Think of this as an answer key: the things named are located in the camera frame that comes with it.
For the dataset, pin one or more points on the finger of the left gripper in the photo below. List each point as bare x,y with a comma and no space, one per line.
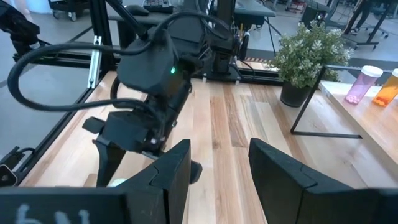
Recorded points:
196,172
107,161

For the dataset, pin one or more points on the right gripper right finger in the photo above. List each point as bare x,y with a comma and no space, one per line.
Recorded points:
289,193

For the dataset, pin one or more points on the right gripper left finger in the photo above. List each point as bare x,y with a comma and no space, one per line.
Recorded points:
161,193

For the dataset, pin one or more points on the pink medicine bottle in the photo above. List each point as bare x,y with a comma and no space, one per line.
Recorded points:
360,87

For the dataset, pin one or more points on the orange medicine bottle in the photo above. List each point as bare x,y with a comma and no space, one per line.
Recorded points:
388,93

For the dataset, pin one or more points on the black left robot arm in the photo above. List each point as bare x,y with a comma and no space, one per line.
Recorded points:
146,62

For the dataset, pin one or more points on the black computer mouse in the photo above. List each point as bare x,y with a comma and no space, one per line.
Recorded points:
138,10

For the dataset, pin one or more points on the black keyboard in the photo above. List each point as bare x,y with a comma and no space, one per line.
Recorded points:
158,5

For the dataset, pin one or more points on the hazard striped plate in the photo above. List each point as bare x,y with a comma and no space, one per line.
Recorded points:
258,59

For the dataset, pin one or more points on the black wheeled cart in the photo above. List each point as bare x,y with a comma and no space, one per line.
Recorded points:
68,6

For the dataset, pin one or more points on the green potted plant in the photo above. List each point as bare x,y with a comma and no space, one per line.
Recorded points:
308,53

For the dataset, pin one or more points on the black office desk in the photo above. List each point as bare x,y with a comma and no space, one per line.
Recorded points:
255,12

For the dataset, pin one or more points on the person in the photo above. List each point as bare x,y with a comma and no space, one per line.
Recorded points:
357,15

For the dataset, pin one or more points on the silver aluminium post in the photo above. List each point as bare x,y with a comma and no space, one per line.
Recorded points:
94,62

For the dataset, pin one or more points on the wooden shelf with black frame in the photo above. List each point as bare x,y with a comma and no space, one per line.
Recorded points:
373,130

